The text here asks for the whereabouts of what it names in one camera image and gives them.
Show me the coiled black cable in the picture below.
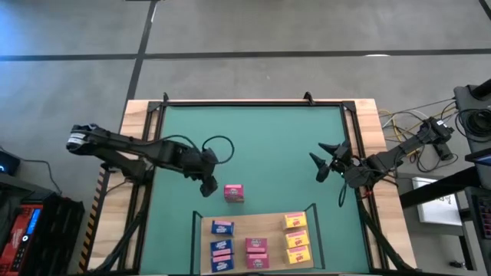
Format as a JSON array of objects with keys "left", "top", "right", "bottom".
[{"left": 455, "top": 108, "right": 491, "bottom": 139}]

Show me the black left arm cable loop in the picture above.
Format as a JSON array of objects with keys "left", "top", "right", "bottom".
[{"left": 153, "top": 133, "right": 236, "bottom": 166}]

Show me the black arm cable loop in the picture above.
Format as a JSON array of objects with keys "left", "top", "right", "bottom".
[
  {"left": 337, "top": 179, "right": 349, "bottom": 208},
  {"left": 153, "top": 133, "right": 236, "bottom": 166}
]

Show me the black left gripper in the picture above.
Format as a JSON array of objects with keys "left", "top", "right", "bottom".
[{"left": 179, "top": 146, "right": 220, "bottom": 199}]

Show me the wooden shelf with black legs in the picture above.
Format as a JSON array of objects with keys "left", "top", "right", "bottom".
[{"left": 190, "top": 202, "right": 326, "bottom": 274}]

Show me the green table mat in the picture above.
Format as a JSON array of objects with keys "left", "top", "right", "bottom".
[{"left": 140, "top": 105, "right": 371, "bottom": 275}]

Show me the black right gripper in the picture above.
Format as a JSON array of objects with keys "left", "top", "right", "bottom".
[{"left": 308, "top": 140, "right": 356, "bottom": 183}]

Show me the black keyboard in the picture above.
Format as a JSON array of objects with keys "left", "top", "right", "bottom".
[{"left": 470, "top": 193, "right": 491, "bottom": 239}]

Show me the black right arm cable loop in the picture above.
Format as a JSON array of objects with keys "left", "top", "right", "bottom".
[{"left": 337, "top": 179, "right": 349, "bottom": 208}]

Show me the yellow black hazard tape strip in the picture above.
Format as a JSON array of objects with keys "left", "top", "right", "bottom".
[{"left": 77, "top": 164, "right": 118, "bottom": 274}]

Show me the black device with blue light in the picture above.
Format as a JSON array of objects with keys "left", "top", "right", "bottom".
[{"left": 0, "top": 150, "right": 21, "bottom": 176}]

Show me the white board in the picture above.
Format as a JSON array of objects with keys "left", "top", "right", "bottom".
[{"left": 412, "top": 176, "right": 463, "bottom": 226}]

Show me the red electronic device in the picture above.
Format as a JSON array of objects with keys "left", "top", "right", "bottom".
[{"left": 0, "top": 202, "right": 43, "bottom": 276}]

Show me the dark grey side table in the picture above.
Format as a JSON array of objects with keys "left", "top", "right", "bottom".
[{"left": 453, "top": 78, "right": 491, "bottom": 154}]

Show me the black metal table frame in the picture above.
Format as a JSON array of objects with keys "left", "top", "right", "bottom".
[{"left": 118, "top": 100, "right": 379, "bottom": 275}]

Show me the black beam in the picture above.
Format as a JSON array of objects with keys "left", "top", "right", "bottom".
[{"left": 398, "top": 165, "right": 483, "bottom": 210}]

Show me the black plastic crate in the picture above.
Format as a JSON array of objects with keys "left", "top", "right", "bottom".
[{"left": 22, "top": 191, "right": 86, "bottom": 276}]

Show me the yellow cable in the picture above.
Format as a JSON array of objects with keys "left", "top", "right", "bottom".
[{"left": 383, "top": 105, "right": 457, "bottom": 158}]

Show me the dark laptop with blue screen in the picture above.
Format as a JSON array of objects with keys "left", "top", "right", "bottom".
[{"left": 464, "top": 147, "right": 491, "bottom": 166}]

